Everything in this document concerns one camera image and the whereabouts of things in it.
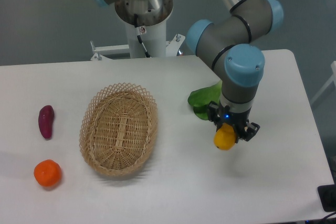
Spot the yellow mango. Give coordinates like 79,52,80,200
214,123,236,151

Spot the woven wicker basket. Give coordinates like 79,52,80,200
79,83,158,177

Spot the black box at table edge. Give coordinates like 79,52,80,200
317,184,335,212

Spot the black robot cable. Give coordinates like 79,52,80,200
133,13,152,58

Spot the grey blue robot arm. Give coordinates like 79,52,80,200
95,0,283,141

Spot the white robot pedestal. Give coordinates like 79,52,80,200
114,0,173,58

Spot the white metal base frame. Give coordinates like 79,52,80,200
90,34,186,61

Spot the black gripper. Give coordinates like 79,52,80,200
206,101,260,143

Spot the purple sweet potato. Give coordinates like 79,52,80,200
38,105,55,140

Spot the green bok choy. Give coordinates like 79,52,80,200
187,80,222,121

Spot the white frame at right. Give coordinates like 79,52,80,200
310,61,335,110

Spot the orange tangerine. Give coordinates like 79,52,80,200
34,159,62,187

